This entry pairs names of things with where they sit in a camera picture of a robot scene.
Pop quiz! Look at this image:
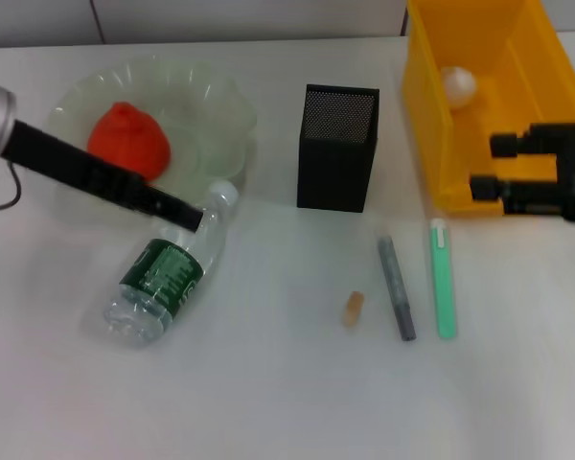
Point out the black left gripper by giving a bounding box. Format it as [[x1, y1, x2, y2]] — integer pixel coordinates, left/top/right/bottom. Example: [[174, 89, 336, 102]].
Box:
[[2, 119, 205, 235]]

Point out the clear water bottle green label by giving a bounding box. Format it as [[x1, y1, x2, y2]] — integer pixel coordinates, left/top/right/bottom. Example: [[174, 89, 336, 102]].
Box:
[[103, 180, 242, 350]]

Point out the orange knitted toy fruit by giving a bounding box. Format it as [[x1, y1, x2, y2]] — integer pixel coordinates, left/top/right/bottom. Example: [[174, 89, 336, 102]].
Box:
[[86, 100, 173, 182]]

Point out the white paper ball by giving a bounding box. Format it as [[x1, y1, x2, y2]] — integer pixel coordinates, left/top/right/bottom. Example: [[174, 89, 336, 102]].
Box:
[[440, 65, 479, 110]]

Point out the mint green pen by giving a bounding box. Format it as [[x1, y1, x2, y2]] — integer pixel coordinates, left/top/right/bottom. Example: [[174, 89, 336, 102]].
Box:
[[429, 218, 460, 340]]

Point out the grey marker pen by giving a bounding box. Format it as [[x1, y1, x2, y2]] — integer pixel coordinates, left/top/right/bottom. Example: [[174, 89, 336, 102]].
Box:
[[376, 232, 419, 342]]

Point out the small tan eraser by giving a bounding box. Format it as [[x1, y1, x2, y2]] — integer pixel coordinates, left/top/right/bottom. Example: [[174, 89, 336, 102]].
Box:
[[340, 290, 367, 330]]

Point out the translucent green glass fruit plate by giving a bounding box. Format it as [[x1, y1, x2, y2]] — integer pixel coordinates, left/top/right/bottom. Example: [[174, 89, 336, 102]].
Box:
[[26, 53, 259, 212]]

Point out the black mesh pen holder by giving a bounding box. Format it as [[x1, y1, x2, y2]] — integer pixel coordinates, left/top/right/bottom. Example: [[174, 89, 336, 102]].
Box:
[[296, 83, 381, 214]]

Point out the yellow plastic storage bin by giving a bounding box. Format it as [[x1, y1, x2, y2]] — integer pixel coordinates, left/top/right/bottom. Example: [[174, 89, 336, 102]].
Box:
[[401, 0, 575, 219]]

